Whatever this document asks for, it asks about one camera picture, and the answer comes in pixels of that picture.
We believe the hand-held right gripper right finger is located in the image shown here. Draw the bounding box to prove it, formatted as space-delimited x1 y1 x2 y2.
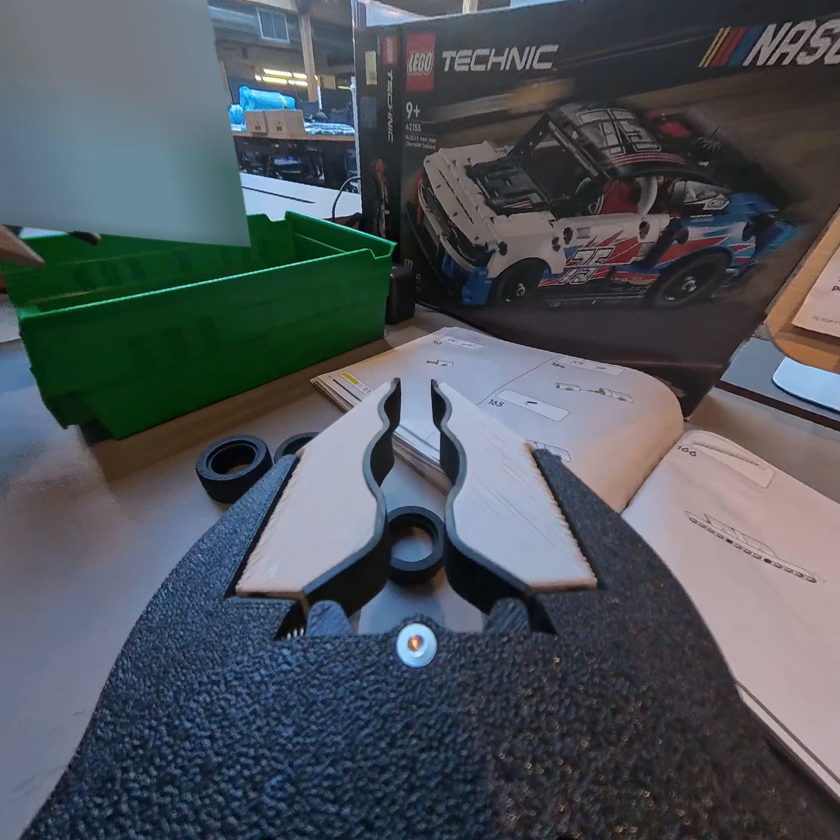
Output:
430 379 599 597

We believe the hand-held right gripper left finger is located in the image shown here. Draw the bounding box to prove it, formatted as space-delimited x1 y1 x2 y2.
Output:
235 378 403 601

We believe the white instruction booklet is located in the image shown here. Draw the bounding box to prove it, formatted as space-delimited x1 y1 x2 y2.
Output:
311 327 840 795

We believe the green box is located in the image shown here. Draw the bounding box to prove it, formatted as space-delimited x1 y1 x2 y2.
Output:
0 211 398 441

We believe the grey desk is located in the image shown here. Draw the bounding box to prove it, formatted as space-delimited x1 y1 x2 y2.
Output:
0 315 840 840

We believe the black toy tyre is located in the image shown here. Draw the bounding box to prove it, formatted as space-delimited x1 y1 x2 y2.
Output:
274 432 320 463
387 505 448 585
196 435 273 505

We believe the white topped wooden table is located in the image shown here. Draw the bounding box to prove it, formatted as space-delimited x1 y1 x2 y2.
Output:
239 172 363 221

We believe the black power adapter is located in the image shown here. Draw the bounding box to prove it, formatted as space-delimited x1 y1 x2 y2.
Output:
386 262 416 326

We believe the dark cardboard box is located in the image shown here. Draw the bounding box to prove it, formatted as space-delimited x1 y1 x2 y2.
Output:
354 0 840 417

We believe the grey flat pad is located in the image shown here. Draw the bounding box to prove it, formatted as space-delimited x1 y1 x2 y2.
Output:
771 357 840 413

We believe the wooden board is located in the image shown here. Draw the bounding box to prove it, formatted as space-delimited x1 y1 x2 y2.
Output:
764 210 840 378

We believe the white paper sheet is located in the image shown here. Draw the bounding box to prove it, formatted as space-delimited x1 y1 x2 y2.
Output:
792 266 840 329

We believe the black cable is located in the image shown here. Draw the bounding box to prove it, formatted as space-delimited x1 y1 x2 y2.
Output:
331 176 363 224

